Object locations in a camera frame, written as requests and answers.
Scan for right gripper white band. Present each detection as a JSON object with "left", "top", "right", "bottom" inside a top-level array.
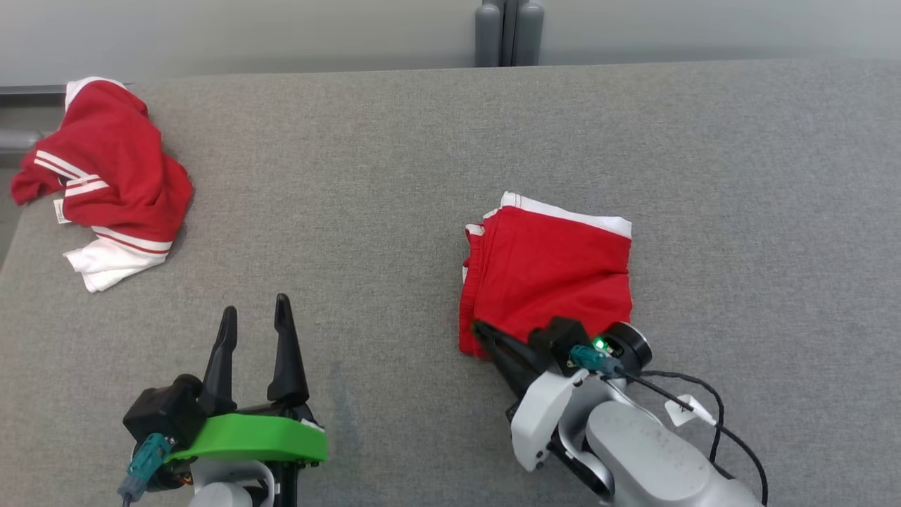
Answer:
[{"left": 473, "top": 321, "right": 588, "bottom": 472}]

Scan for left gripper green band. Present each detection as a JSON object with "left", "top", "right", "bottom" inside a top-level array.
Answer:
[{"left": 165, "top": 293, "right": 329, "bottom": 467}]

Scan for red shorts white trim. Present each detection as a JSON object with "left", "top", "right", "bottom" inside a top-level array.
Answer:
[{"left": 458, "top": 192, "right": 634, "bottom": 360}]

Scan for red shirt white sleeves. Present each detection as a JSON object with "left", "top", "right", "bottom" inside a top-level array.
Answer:
[{"left": 11, "top": 76, "right": 193, "bottom": 293}]

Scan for black right arm cable teal plug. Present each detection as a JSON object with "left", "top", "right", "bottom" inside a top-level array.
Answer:
[{"left": 569, "top": 344, "right": 769, "bottom": 507}]

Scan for black arm cable teal plug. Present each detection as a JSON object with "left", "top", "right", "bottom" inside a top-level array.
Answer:
[
  {"left": 118, "top": 433, "right": 173, "bottom": 507},
  {"left": 569, "top": 344, "right": 769, "bottom": 507}
]

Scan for black left arm cable teal plug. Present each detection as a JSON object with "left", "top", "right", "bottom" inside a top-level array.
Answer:
[{"left": 118, "top": 433, "right": 173, "bottom": 507}]

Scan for white cable tag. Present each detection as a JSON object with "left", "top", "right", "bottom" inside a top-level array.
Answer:
[{"left": 665, "top": 394, "right": 717, "bottom": 427}]

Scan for grey partition post orange sticker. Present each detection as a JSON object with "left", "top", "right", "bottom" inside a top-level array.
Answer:
[{"left": 475, "top": 0, "right": 545, "bottom": 68}]

